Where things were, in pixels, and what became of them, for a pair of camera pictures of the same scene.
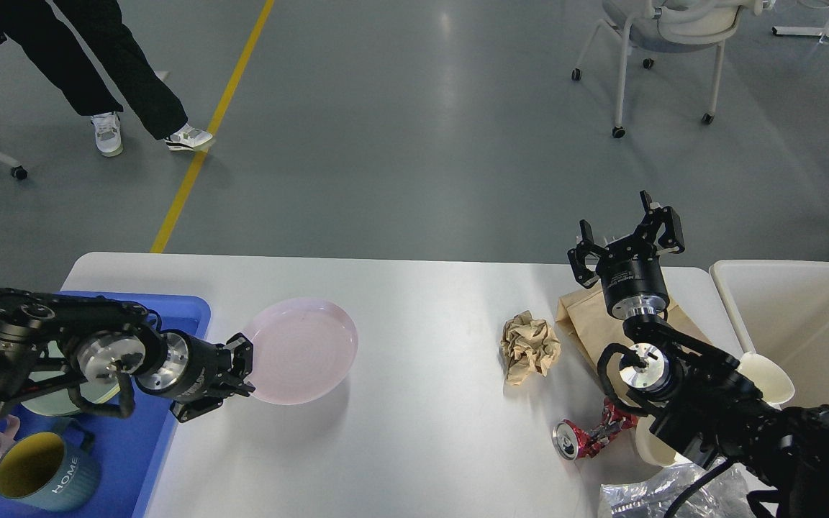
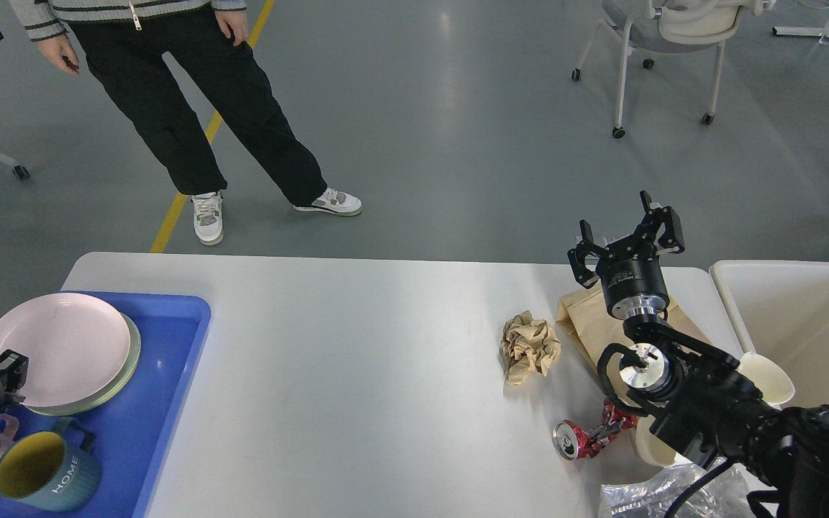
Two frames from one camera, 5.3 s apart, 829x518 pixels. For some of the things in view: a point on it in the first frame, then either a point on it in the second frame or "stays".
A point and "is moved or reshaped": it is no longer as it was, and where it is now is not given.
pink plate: (304, 350) is moved or reshaped
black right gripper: (630, 272) stays
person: (39, 30) → (169, 133)
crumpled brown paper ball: (529, 347) stays
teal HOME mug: (56, 470) stays
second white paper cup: (653, 447) stays
